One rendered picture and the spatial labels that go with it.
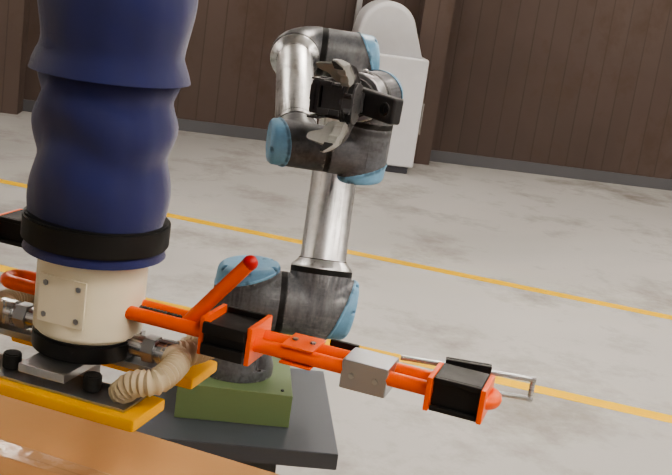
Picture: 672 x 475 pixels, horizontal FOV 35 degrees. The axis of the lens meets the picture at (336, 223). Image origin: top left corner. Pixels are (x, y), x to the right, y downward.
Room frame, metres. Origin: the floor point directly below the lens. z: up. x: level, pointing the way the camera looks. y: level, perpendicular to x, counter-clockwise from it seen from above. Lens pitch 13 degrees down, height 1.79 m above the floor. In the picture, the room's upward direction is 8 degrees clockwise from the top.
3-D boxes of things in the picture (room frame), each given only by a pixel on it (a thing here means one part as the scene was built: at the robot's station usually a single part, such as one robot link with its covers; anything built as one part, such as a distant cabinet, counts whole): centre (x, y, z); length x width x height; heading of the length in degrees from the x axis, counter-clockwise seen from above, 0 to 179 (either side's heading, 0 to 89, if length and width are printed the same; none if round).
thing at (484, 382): (1.40, -0.21, 1.24); 0.08 x 0.07 x 0.05; 73
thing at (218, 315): (1.51, 0.13, 1.25); 0.10 x 0.08 x 0.06; 163
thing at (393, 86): (2.03, -0.04, 1.58); 0.12 x 0.09 x 0.10; 163
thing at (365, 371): (1.45, -0.08, 1.24); 0.07 x 0.07 x 0.04; 73
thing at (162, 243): (1.58, 0.37, 1.36); 0.23 x 0.23 x 0.04
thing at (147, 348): (1.58, 0.37, 1.18); 0.34 x 0.25 x 0.06; 73
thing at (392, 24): (10.43, -0.25, 0.81); 0.82 x 0.70 x 1.62; 96
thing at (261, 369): (2.41, 0.20, 0.88); 0.19 x 0.19 x 0.10
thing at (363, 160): (2.03, -0.03, 1.46); 0.12 x 0.09 x 0.12; 97
